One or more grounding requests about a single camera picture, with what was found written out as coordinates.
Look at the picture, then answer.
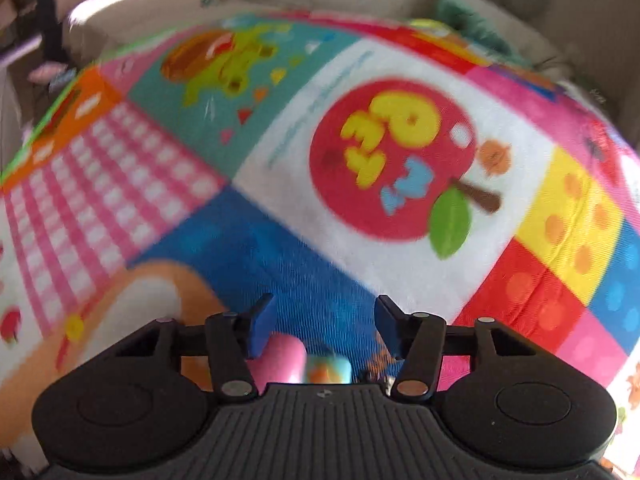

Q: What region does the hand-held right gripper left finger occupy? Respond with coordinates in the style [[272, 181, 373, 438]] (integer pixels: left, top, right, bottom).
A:
[[116, 293, 276, 401]]

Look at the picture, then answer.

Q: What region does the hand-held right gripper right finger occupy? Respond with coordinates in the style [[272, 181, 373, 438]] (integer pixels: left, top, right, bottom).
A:
[[374, 294, 539, 401]]

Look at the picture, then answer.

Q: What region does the pink cylindrical toy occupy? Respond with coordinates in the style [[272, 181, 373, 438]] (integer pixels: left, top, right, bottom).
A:
[[248, 335, 308, 395]]

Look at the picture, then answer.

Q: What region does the teal and orange toy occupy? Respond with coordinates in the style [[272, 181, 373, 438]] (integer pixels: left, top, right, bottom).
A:
[[304, 354, 352, 386]]

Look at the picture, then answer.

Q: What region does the colourful cartoon play mat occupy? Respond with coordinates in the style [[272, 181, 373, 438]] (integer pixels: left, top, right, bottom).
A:
[[0, 10, 640, 480]]

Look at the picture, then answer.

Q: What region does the teal cloth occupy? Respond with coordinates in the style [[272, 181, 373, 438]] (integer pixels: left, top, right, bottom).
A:
[[434, 0, 531, 63]]

